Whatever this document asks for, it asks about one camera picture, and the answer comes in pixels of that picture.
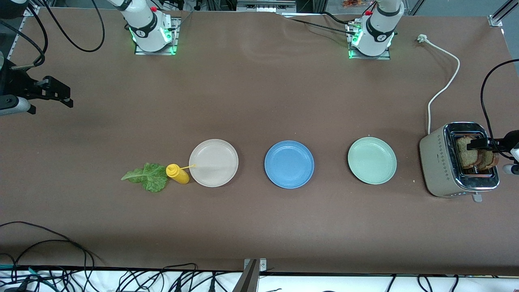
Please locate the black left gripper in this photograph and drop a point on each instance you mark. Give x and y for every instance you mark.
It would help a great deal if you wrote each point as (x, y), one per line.
(511, 139)

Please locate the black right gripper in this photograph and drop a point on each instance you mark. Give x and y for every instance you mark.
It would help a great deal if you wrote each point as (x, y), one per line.
(16, 84)

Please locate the brown bread slice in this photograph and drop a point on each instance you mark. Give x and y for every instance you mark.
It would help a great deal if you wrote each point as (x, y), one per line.
(466, 159)
(490, 160)

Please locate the green lettuce leaf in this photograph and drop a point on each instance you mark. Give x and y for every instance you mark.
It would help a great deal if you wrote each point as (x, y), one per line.
(150, 178)

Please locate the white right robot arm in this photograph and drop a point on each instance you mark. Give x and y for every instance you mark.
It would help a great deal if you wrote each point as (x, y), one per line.
(146, 30)

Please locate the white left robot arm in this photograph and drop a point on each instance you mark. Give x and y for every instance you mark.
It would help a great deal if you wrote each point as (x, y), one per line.
(377, 34)

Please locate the light green round plate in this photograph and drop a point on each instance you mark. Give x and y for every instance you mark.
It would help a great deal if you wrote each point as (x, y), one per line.
(372, 161)

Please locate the beige round plate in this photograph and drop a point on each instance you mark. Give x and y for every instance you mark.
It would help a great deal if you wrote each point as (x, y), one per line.
(215, 170)

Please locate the blue round plate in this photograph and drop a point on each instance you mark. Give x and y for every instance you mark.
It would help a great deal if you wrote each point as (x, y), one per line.
(289, 164)

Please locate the beige chrome toaster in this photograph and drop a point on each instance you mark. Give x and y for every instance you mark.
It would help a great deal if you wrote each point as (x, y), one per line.
(438, 162)

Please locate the yellow squeeze bottle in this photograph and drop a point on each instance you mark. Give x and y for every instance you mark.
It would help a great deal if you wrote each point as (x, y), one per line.
(178, 174)

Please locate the orange patterned packet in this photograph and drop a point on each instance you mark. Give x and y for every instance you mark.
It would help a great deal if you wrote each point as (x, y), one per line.
(354, 3)

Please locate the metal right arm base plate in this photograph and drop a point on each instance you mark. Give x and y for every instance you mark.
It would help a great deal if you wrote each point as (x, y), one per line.
(156, 53)

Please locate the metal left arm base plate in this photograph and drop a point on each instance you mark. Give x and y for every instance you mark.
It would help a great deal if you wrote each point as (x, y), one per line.
(369, 58)

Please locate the aluminium frame profile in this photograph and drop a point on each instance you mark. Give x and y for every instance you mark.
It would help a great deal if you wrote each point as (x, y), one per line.
(265, 6)

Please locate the silver metal bracket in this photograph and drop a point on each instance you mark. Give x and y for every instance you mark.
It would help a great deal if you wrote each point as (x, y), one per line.
(262, 264)

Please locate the dark metal mount post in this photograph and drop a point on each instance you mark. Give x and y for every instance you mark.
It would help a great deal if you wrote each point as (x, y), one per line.
(247, 282)

